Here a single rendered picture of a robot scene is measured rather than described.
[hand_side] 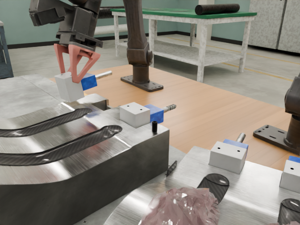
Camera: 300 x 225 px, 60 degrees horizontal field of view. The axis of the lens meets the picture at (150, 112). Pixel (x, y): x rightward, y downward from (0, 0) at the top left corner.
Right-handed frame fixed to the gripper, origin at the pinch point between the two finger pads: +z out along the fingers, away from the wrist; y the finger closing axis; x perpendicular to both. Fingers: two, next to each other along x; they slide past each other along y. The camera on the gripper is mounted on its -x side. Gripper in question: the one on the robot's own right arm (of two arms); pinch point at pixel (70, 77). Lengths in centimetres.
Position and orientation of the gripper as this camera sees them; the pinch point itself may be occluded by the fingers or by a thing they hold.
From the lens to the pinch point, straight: 60.8
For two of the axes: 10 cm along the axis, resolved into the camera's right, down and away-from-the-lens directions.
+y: 6.7, 2.2, -7.1
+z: -2.4, 9.7, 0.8
